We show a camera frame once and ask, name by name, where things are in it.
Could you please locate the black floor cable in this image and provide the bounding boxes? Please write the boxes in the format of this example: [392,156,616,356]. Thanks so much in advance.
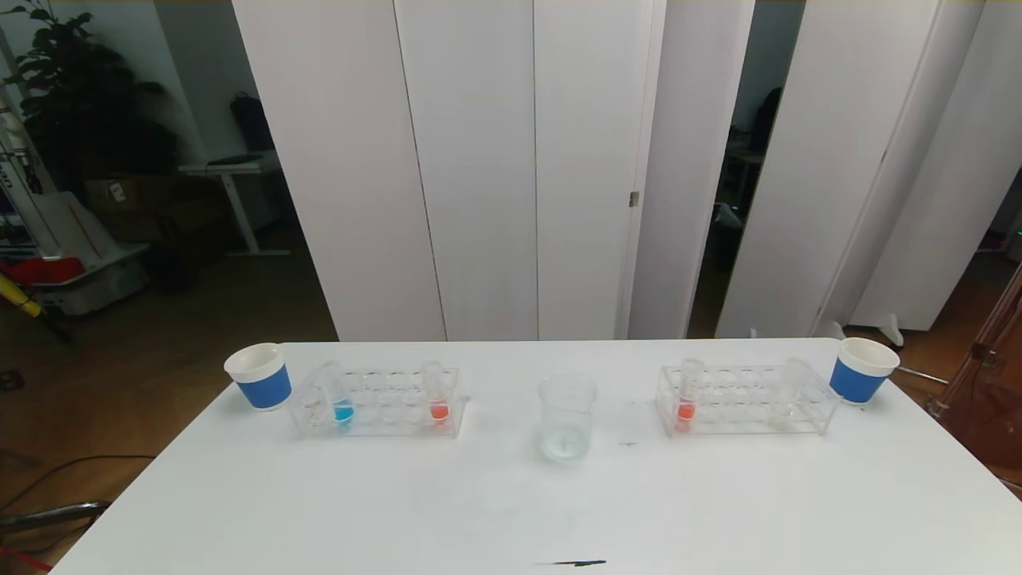
[0,454,156,512]

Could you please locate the clear acrylic test tube rack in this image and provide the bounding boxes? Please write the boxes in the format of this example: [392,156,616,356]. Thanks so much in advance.
[655,365,841,437]
[289,367,470,439]

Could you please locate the brown metal stand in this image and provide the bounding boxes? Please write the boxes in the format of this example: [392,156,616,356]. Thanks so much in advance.
[926,264,1022,480]

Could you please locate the brown cardboard box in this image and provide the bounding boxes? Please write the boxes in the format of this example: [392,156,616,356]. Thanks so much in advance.
[84,176,160,212]

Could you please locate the blue and white paper cup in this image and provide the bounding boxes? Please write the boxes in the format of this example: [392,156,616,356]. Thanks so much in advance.
[224,343,293,411]
[829,337,901,406]

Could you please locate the test tube with pale yellow pigment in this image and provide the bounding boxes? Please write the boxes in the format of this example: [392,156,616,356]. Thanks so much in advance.
[770,358,811,428]

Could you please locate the black backpack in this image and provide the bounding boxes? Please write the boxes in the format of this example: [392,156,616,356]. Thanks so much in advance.
[230,91,275,154]

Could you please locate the yellow tool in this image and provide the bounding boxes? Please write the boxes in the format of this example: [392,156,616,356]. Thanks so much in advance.
[0,273,45,319]

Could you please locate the test tube with blue pigment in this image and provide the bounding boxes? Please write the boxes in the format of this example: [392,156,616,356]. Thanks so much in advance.
[318,361,355,428]

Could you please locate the test tube with red pigment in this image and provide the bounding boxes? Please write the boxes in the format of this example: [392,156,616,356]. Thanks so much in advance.
[420,361,451,424]
[677,359,707,432]

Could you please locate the grey metal chair leg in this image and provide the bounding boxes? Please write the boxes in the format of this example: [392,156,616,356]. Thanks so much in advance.
[0,500,113,534]

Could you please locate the white robot column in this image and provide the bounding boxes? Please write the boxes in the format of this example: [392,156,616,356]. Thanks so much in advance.
[0,80,61,260]

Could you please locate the dark green potted plant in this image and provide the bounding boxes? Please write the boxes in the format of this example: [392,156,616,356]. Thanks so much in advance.
[4,0,180,192]

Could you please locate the clear plastic beaker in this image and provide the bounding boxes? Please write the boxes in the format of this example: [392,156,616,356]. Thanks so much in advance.
[537,373,598,462]

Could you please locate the white machine with red line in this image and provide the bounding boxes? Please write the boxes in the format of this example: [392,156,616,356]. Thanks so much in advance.
[28,190,153,316]

